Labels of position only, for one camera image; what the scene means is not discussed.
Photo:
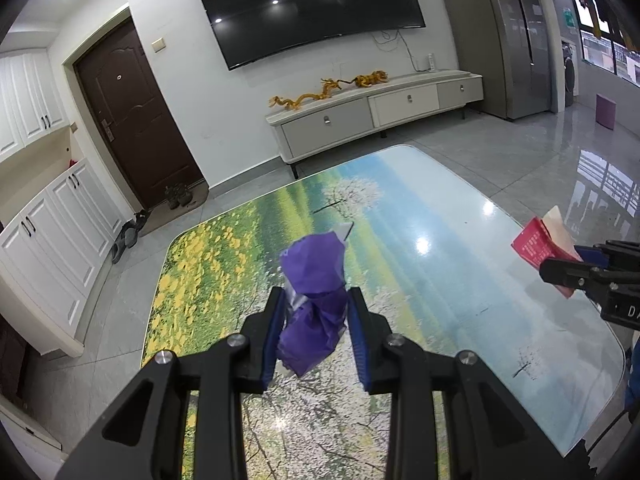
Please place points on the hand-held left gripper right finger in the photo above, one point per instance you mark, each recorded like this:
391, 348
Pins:
356, 332

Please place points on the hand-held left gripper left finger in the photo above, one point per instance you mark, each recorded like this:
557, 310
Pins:
272, 332

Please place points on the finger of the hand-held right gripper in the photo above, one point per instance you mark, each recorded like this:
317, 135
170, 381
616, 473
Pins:
565, 270
595, 256

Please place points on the red paper packet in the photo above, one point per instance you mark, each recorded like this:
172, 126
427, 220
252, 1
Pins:
535, 246

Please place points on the purple foil wrapper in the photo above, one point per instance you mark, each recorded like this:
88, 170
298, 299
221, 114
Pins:
320, 280

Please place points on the purple cube stool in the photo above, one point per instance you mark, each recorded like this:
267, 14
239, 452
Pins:
606, 111

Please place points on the brown door mat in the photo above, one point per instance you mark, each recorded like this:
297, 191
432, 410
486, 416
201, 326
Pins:
165, 215

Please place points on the brown shoe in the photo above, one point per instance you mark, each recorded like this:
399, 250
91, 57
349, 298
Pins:
185, 194
172, 197

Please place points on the grey slipper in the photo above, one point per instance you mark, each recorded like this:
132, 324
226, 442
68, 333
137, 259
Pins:
119, 251
134, 227

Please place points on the grey washing machine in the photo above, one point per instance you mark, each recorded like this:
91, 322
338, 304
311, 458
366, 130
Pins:
570, 72

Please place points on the black framed window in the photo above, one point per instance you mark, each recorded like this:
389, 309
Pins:
600, 55

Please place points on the white TV cabinet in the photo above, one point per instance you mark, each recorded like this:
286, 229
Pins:
400, 105

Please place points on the white shoe cabinet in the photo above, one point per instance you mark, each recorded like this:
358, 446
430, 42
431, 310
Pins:
60, 240

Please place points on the grey refrigerator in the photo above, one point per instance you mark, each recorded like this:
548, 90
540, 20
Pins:
520, 35

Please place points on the long yellow dragon ornament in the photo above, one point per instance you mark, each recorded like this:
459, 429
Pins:
305, 97

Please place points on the green hanging bag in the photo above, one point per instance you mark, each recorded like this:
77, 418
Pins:
568, 17

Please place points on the white power strip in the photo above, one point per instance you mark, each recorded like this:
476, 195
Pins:
431, 61

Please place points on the short yellow dragon ornament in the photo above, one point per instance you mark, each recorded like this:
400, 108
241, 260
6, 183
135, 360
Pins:
370, 79

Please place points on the dark brown door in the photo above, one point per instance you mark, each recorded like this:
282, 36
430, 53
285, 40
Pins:
135, 110

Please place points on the beige light switch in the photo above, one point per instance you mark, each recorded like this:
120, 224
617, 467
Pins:
159, 44

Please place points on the black wall television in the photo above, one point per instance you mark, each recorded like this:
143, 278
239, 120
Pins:
300, 10

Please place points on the white wall cupboard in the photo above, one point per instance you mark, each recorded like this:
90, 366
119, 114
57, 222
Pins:
30, 105

